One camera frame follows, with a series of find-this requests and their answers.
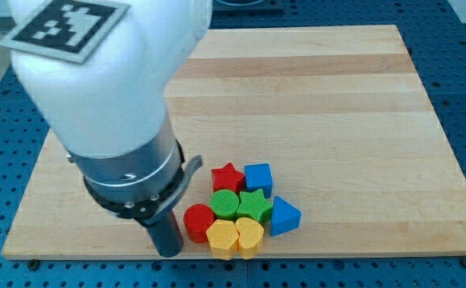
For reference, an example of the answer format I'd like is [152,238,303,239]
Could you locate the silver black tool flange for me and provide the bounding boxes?
[68,116,203,226]

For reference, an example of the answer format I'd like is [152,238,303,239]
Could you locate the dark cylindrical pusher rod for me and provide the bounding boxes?
[147,211,183,258]

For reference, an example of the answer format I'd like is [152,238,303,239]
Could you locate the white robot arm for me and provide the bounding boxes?
[1,0,213,258]

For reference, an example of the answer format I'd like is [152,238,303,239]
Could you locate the red cylinder block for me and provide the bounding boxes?
[183,203,215,243]

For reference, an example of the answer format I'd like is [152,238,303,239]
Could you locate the yellow hexagon block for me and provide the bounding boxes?
[206,219,239,260]

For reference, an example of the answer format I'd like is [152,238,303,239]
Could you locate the green cylinder block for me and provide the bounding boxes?
[209,190,240,220]

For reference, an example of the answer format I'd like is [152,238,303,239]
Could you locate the red star block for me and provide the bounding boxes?
[211,162,246,193]

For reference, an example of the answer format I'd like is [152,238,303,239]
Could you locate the yellow heart block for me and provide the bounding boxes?
[235,218,265,259]

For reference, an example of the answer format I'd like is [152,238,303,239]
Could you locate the green star block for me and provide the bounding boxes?
[236,189,273,225]

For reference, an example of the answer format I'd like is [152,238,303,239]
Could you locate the blue cube block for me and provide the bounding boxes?
[245,163,273,198]

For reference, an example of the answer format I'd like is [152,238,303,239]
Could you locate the blue triangle block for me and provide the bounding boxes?
[270,196,302,237]

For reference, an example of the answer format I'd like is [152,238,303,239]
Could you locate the black white fiducial marker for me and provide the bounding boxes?
[0,0,130,64]

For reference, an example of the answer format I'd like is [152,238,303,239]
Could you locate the light wooden board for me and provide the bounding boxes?
[1,24,466,261]

